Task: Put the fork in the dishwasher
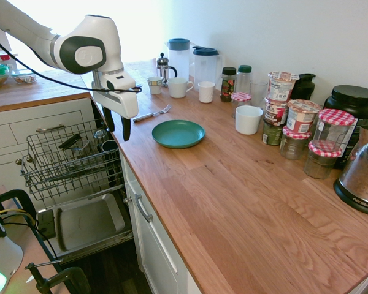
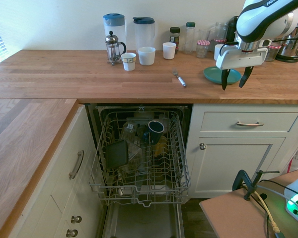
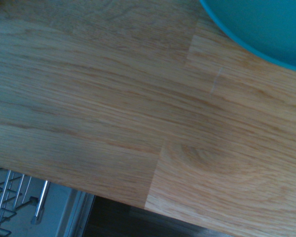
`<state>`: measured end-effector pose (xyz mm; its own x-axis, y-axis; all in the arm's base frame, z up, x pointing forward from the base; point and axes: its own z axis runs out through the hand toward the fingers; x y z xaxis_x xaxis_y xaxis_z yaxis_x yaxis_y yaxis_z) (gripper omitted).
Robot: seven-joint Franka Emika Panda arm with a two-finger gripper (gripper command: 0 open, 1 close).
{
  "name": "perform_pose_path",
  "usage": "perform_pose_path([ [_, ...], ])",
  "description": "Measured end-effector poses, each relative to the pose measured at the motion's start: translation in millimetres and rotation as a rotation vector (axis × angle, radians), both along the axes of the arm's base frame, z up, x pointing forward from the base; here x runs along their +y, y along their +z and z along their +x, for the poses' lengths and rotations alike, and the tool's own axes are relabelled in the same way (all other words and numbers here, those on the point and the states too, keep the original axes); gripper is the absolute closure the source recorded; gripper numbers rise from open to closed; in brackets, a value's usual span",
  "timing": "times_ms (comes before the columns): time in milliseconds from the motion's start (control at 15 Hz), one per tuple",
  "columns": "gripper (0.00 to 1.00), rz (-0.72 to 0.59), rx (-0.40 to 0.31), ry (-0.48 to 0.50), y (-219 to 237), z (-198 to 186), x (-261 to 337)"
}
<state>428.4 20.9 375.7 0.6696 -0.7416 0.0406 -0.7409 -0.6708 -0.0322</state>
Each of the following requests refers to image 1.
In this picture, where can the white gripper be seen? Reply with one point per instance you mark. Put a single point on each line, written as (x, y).
(122, 102)

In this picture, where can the silver metal fork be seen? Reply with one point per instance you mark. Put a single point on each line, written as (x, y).
(147, 116)

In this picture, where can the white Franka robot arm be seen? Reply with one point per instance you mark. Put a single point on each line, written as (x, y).
(92, 36)

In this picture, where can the white robot base green light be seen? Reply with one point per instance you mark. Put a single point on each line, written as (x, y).
(3, 254)

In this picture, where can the open dishwasher door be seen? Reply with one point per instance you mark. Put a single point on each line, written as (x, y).
(86, 223)

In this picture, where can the clear glass in rack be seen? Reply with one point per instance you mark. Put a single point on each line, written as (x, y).
(99, 134)

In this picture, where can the dark mug in rack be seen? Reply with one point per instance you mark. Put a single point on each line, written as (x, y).
(109, 146)

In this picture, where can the black utensil in rack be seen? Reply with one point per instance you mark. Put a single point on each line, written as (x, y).
(69, 141)

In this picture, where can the small patterned cup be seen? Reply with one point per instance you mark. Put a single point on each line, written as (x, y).
(154, 85)

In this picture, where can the teal green plate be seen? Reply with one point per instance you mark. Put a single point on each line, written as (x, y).
(178, 134)

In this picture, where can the glass french press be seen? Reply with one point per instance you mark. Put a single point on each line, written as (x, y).
(164, 67)

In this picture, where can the silver round knob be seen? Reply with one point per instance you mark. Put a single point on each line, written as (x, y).
(18, 161)
(127, 200)

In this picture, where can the white drawer front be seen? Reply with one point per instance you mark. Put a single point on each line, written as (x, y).
(33, 122)

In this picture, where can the tall pitcher blue lid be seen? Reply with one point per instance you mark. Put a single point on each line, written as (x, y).
(178, 59)

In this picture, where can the white ribbed cup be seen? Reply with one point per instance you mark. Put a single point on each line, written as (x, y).
(206, 92)

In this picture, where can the small glass food container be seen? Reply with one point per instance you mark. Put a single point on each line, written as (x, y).
(24, 77)

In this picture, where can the spice jar black lid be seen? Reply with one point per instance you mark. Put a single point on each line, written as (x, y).
(228, 85)

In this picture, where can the small jar gingham lid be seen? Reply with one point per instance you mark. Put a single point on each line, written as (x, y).
(241, 101)

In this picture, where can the white cabinet door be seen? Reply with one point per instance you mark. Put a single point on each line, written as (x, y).
(153, 245)

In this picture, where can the white ceramic bowl cup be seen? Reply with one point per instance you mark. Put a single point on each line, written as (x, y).
(248, 121)

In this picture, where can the black metal clamp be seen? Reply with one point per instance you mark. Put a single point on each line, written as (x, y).
(58, 277)
(9, 197)

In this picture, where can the white container red clip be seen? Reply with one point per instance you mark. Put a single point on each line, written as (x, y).
(3, 58)

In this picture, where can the spice jar green lid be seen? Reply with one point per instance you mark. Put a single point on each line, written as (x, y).
(244, 81)

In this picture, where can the clear drinking glass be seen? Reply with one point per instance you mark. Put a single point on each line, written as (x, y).
(259, 92)

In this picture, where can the dark green can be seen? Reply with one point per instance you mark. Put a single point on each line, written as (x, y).
(271, 133)

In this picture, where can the red brown ice cream cup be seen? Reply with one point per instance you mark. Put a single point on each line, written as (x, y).
(275, 112)

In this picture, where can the yogurt tub foil lid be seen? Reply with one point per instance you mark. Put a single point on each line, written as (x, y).
(282, 87)

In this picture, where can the glass jar gingham lid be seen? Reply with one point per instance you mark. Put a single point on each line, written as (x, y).
(294, 145)

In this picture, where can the red white yogurt tub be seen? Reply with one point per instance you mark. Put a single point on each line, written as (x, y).
(302, 116)

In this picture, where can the black shaker bottle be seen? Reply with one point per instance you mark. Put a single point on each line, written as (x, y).
(304, 87)

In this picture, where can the faceted jar gingham lid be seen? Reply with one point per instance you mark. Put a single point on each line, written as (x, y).
(321, 163)

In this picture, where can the large jar gingham lid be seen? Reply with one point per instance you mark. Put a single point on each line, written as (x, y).
(332, 130)

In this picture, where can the black protein powder tub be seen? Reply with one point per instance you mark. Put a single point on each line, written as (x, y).
(355, 104)

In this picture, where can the stainless steel electric kettle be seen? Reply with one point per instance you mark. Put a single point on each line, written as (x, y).
(360, 174)

